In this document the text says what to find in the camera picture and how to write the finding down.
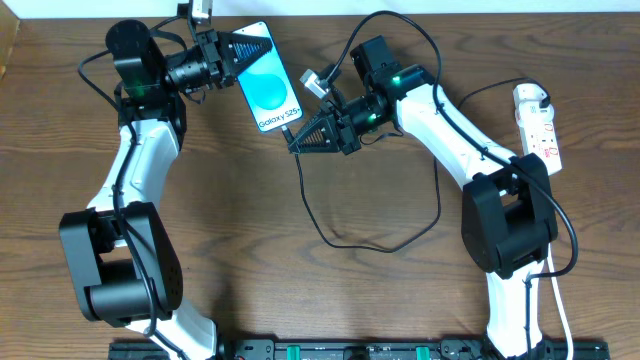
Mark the blue screen Galaxy smartphone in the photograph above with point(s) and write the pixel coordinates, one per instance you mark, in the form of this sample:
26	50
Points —
266	86

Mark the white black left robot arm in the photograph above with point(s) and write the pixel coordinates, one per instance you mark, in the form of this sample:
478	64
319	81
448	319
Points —
124	269

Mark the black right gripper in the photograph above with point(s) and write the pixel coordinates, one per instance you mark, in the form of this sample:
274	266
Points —
345	132

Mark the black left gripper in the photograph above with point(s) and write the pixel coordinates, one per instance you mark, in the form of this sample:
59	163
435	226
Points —
220	59

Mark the white USB wall charger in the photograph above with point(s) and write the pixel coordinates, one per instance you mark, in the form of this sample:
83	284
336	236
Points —
529	112

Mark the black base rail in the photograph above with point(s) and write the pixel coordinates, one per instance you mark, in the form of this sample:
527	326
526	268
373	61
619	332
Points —
266	349

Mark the white power strip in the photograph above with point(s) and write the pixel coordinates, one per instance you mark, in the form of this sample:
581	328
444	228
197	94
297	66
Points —
539	139

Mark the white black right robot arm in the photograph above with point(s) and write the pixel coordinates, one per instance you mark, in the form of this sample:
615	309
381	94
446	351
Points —
508	216

